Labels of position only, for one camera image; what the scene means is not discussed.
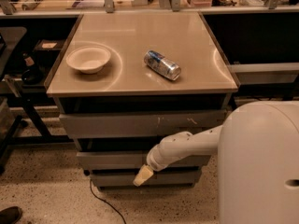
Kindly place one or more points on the yellow foam-covered gripper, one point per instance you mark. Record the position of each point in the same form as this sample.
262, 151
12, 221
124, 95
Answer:
154, 160

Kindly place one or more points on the grey drawer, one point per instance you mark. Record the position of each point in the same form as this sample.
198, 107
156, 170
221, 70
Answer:
185, 177
121, 160
139, 124

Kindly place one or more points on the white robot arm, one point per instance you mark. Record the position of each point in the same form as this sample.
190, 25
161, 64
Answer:
258, 162

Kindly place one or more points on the grey bottom drawer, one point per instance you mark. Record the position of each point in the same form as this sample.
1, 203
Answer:
185, 177

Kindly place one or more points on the grey top drawer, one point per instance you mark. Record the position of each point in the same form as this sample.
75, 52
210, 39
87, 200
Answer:
139, 124

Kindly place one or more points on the grey drawer cabinet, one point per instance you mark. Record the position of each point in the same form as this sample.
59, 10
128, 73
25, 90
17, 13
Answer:
126, 84

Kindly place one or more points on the silver blue soda can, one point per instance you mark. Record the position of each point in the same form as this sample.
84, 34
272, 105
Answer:
161, 65

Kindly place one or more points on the white paper bowl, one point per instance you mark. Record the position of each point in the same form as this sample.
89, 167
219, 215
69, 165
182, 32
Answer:
88, 59

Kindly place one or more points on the black shoe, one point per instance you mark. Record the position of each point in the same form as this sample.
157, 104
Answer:
10, 215

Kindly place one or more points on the dark glass bottle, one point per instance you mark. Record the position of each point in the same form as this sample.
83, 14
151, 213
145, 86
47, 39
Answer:
32, 75

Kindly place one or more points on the black side desk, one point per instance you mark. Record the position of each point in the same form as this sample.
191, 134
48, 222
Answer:
11, 38

